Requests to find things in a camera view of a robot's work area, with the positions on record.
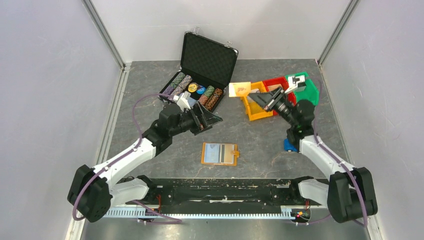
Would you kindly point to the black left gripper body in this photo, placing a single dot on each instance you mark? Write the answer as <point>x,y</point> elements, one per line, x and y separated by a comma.
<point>188,121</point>

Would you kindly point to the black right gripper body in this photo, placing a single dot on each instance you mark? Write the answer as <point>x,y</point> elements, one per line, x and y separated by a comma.
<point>283,106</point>

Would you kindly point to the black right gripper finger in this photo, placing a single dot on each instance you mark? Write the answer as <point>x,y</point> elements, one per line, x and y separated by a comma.
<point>266,100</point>
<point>278,92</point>

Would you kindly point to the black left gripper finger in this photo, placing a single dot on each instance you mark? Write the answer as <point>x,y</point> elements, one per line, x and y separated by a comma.
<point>201,111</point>
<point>207,120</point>

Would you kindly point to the yellow orange credit card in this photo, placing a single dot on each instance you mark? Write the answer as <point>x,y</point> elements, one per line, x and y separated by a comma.
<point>239,89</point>

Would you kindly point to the orange leather card holder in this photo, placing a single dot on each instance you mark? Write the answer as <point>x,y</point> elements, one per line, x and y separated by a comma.
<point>220,154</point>

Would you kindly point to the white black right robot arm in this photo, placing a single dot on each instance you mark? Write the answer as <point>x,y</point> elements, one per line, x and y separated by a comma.
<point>349,194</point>

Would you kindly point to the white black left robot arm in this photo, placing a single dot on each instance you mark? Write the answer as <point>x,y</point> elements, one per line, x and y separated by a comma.
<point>94,190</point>

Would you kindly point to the red plastic bin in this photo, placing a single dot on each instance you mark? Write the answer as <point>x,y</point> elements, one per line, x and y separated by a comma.
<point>272,84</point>

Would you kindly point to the yellow plastic bin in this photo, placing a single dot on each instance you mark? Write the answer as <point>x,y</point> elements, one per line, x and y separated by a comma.
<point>252,109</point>

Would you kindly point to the blue dealer chip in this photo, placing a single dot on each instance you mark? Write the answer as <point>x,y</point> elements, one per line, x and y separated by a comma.
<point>200,90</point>

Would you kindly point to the yellow dealer chip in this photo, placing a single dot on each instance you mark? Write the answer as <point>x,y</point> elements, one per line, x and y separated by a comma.
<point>192,87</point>

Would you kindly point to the green plastic bin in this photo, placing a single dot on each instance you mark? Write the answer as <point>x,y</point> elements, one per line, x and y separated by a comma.
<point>310,93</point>

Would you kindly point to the black poker chip case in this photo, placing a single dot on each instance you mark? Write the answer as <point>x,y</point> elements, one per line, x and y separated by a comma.
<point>206,62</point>

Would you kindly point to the blue orange toy truck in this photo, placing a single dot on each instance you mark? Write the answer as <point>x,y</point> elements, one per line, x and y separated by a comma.
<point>288,147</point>

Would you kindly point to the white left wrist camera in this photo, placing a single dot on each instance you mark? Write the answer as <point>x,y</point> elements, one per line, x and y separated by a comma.
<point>182,101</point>

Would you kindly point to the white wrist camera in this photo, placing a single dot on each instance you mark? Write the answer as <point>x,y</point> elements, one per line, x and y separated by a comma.
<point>182,101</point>
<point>296,83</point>

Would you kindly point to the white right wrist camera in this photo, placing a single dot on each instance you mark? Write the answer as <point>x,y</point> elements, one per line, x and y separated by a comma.
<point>296,83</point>

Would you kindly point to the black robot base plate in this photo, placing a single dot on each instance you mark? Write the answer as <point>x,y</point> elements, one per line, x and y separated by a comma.
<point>222,195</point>

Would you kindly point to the slotted aluminium cable duct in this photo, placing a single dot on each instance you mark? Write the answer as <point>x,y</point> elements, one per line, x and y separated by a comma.
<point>141,213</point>

